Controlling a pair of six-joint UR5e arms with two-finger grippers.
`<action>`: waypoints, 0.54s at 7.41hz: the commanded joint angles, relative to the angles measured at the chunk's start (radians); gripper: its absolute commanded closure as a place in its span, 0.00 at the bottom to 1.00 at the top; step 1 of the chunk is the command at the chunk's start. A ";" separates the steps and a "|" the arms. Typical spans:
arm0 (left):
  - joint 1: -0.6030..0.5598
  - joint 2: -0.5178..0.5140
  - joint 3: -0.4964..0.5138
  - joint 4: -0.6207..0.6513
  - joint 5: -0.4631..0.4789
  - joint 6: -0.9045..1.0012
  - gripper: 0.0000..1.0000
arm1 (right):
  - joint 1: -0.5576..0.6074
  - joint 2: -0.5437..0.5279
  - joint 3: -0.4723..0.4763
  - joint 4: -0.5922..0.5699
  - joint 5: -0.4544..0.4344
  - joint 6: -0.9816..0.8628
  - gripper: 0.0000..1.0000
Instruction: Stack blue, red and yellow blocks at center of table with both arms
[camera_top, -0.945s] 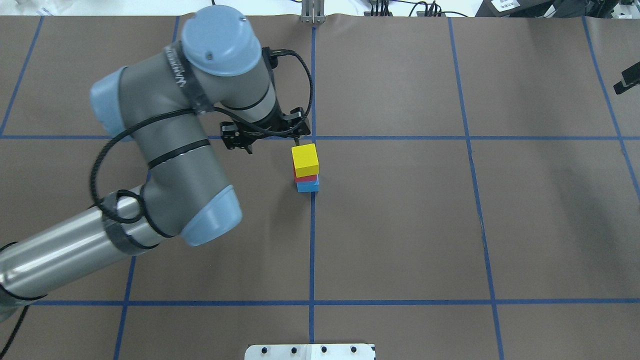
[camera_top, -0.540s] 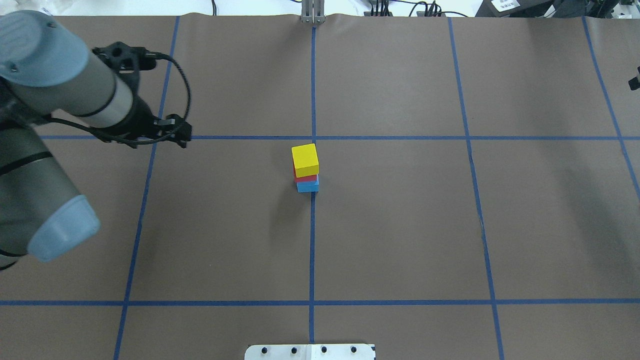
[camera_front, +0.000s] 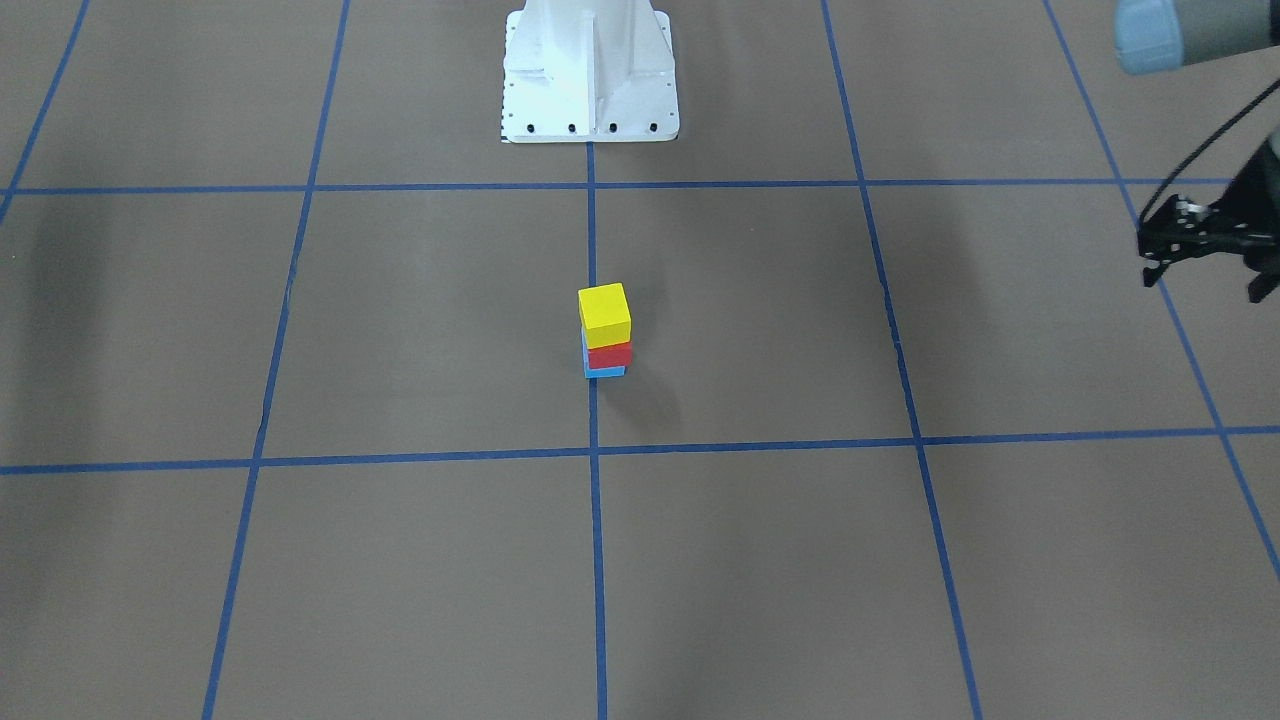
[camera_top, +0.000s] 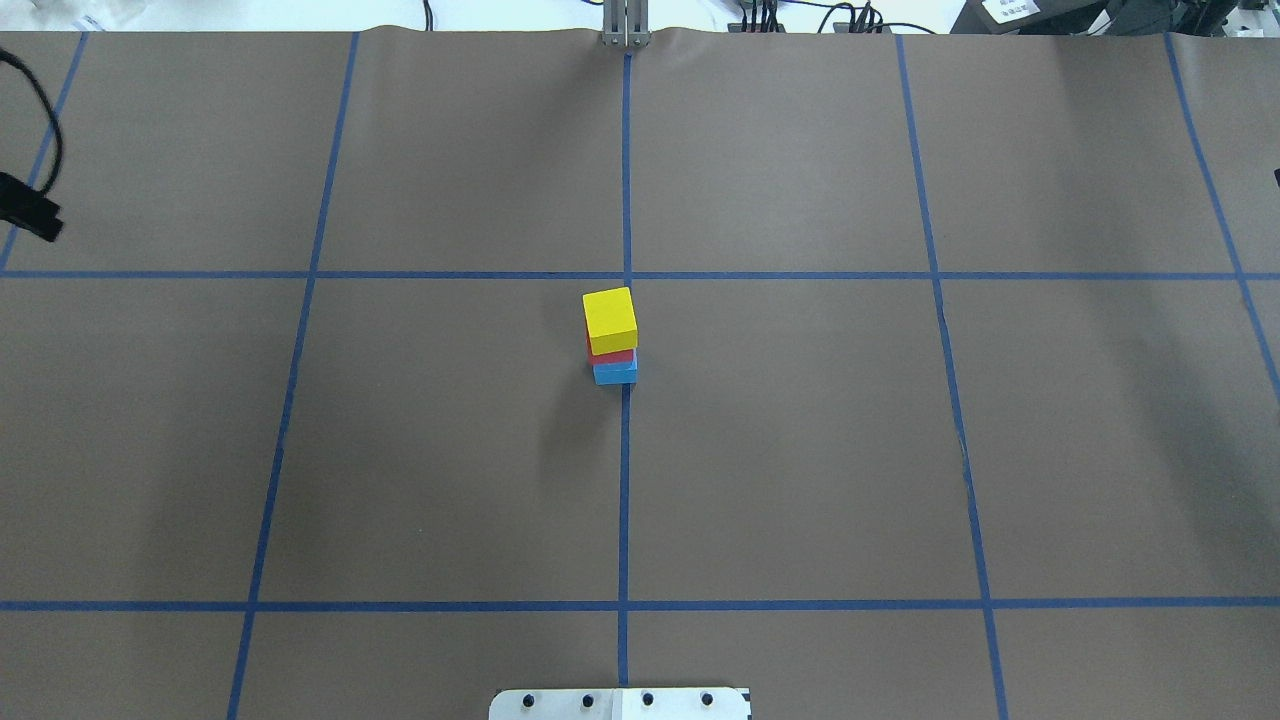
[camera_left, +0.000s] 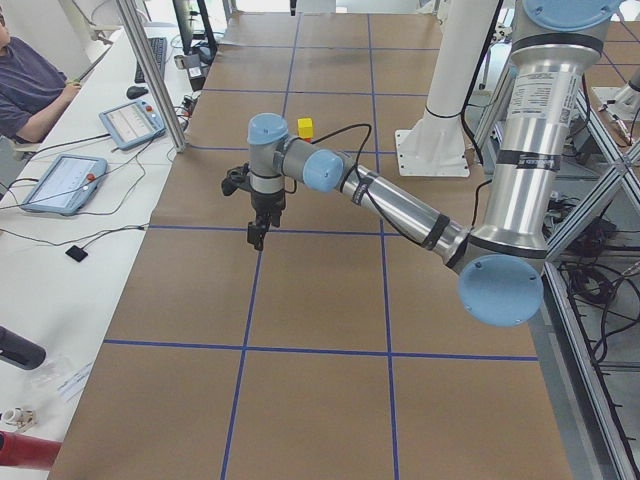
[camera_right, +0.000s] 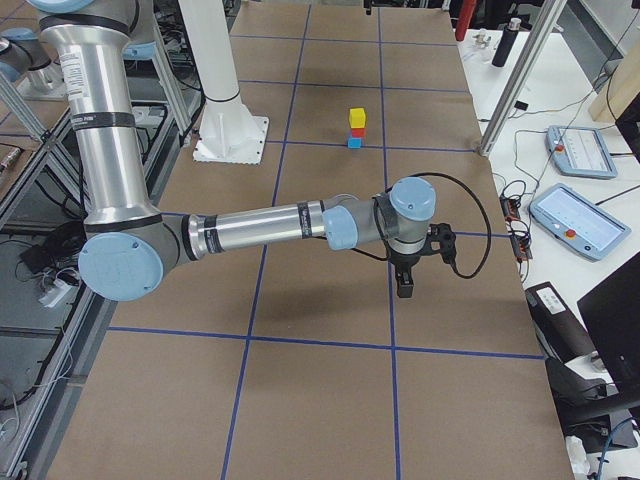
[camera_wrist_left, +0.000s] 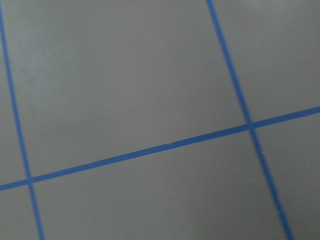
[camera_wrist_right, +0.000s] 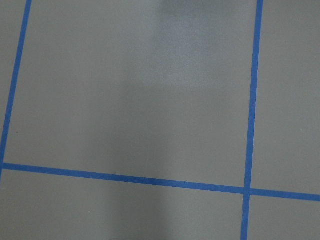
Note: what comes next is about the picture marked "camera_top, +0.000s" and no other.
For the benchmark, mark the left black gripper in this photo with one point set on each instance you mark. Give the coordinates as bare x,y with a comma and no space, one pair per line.
30,208

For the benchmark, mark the aluminium camera post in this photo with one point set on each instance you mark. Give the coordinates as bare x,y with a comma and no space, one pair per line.
625,23

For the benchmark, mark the white mounting plate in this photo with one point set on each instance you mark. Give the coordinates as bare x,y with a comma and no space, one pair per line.
623,703

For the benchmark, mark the red foam block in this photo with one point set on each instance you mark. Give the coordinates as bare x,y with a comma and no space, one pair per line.
612,356

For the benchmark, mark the yellow foam block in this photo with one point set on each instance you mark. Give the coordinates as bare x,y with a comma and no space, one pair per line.
610,321

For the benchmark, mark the blue foam block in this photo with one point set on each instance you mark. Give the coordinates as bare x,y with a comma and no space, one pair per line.
622,373

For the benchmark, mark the brown table mat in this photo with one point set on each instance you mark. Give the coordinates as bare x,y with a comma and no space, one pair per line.
956,379

